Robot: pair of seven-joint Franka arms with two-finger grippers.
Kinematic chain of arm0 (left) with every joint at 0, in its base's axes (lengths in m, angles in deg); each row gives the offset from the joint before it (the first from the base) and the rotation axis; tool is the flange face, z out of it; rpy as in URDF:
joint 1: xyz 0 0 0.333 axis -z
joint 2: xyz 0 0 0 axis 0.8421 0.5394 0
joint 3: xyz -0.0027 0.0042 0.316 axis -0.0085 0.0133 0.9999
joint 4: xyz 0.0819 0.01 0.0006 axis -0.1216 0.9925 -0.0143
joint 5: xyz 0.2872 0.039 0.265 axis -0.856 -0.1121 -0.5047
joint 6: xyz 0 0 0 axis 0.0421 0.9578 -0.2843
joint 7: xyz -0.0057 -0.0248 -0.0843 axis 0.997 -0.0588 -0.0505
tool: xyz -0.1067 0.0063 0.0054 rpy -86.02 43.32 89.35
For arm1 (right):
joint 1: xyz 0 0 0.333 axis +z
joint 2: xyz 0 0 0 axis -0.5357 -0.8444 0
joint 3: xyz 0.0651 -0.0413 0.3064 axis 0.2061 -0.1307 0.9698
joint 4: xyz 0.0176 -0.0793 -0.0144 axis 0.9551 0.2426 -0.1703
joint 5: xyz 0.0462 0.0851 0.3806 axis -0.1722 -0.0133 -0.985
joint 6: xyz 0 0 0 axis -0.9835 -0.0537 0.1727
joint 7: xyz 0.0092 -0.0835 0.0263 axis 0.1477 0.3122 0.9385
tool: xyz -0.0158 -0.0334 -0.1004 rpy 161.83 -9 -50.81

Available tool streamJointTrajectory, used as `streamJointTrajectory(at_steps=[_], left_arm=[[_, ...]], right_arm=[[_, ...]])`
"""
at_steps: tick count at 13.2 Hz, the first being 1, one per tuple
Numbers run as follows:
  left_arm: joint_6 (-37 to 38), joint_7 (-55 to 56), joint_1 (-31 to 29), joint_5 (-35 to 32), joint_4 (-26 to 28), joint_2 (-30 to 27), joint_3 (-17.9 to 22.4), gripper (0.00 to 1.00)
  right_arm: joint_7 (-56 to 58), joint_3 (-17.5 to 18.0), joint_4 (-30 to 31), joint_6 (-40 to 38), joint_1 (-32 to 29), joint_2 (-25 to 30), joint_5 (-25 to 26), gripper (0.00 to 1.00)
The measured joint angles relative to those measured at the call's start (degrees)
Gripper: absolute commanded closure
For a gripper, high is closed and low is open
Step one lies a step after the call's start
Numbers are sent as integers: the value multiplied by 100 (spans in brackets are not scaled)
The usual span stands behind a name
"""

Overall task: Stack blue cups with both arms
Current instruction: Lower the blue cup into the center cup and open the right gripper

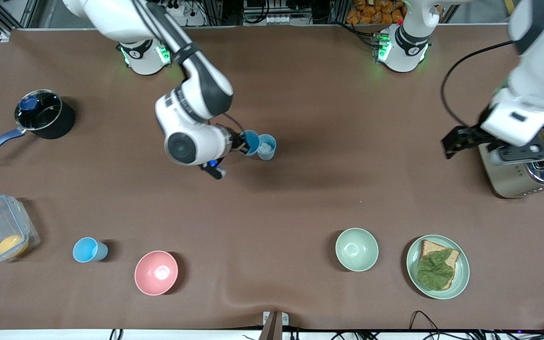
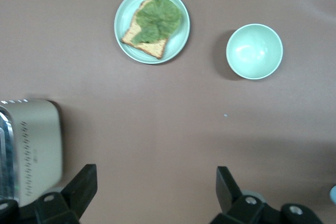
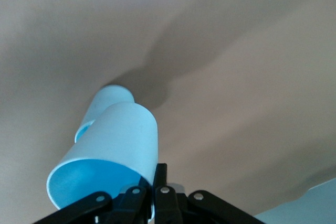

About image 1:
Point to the pale green bowl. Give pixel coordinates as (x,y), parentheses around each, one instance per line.
(356,249)

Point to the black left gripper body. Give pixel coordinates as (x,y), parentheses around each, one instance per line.
(471,134)

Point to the green lettuce leaf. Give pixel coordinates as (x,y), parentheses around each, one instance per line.
(435,270)

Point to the small blue object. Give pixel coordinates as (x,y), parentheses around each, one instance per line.
(29,103)

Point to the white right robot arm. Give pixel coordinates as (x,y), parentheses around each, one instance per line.
(182,94)

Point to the beige and chrome toaster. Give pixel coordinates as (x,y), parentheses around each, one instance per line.
(513,179)

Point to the pale green plate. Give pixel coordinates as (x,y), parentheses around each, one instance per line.
(461,274)

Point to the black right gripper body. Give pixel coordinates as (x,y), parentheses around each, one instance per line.
(237,141)

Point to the bright blue plastic cup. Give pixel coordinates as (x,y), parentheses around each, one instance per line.
(252,140)
(89,250)

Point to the pale blue plastic cup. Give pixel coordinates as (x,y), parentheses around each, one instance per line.
(267,147)

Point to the orange food piece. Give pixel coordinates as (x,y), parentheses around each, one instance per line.
(11,244)

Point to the brown table cloth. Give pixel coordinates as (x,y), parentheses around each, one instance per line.
(300,198)

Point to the brown bread slice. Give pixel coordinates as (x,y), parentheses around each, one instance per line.
(454,257)

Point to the bag of orange buns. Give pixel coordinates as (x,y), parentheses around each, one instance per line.
(376,12)

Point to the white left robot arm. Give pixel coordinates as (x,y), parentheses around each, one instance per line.
(531,71)

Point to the pink bowl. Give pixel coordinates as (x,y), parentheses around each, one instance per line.
(156,273)

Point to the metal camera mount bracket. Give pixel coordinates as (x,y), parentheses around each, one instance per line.
(275,325)

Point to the white power strip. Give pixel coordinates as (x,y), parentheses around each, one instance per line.
(174,9)

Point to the aluminium frame profile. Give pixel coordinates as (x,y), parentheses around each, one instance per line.
(3,14)

